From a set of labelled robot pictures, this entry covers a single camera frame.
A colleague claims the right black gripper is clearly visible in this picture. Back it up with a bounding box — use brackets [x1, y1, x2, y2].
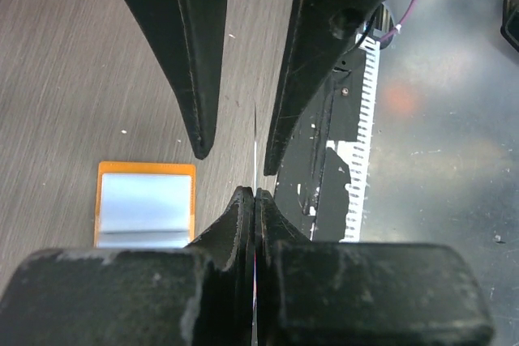
[124, 0, 385, 176]

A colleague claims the white perforated cable duct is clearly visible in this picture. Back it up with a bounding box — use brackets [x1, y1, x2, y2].
[341, 38, 380, 243]

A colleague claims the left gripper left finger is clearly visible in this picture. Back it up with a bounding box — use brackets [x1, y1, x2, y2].
[1, 187, 255, 345]

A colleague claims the thin edge-on credit card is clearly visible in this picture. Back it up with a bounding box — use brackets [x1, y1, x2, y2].
[253, 102, 259, 194]

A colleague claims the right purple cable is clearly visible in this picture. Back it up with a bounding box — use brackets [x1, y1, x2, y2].
[379, 0, 421, 45]

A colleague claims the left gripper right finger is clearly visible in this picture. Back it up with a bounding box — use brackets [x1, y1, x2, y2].
[255, 190, 495, 345]

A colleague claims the orange leather card holder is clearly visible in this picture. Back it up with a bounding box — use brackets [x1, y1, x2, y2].
[93, 161, 196, 249]

